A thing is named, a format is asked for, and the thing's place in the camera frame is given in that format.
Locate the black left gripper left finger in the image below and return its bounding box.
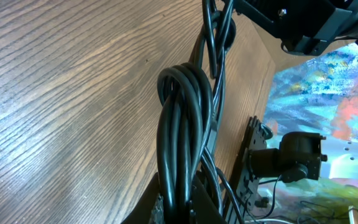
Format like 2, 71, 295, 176
122, 173, 165, 224

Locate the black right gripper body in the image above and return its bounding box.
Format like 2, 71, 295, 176
232, 0, 358, 56

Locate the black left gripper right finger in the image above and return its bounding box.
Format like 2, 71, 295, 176
190, 176, 227, 224

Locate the black USB cable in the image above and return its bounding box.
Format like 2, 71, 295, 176
155, 0, 245, 224

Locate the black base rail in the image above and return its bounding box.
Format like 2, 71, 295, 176
229, 116, 328, 218

